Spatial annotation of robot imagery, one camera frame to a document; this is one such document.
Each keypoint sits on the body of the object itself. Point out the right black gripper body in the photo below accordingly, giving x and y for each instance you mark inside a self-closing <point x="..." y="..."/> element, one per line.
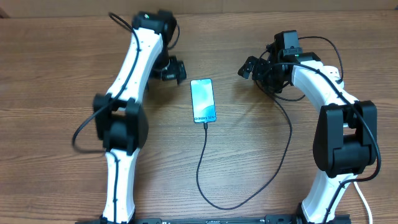
<point x="271" y="78"/>

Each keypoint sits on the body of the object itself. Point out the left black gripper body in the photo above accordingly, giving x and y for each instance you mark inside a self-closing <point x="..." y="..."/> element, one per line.
<point x="173" y="68"/>

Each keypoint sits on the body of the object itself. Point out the smartphone with light screen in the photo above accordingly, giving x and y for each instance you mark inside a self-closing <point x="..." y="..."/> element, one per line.
<point x="203" y="102"/>

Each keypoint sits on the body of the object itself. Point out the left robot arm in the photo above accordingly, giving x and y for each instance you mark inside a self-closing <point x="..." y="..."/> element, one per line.
<point x="120" y="120"/>

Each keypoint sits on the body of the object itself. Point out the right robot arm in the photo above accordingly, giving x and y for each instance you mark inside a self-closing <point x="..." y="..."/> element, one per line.
<point x="345" y="147"/>

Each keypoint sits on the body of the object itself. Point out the white power strip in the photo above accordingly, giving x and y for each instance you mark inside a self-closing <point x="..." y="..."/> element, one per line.
<point x="332" y="73"/>

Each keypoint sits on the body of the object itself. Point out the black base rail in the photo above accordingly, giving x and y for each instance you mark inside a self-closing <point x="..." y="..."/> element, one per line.
<point x="214" y="220"/>

